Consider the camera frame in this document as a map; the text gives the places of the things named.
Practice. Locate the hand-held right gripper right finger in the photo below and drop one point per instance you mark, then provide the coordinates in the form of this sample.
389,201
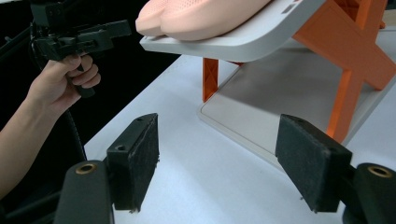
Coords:
314,165

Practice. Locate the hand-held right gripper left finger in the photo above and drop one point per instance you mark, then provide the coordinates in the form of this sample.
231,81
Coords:
134,161

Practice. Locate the pink slipper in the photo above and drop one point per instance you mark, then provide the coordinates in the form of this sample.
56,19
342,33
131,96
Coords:
149,18
211,18

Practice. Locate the white shoe rack orange legs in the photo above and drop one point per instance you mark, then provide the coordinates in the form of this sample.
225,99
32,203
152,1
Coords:
249,46

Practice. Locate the white table mat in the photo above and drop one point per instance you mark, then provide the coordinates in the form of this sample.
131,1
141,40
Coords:
193,186

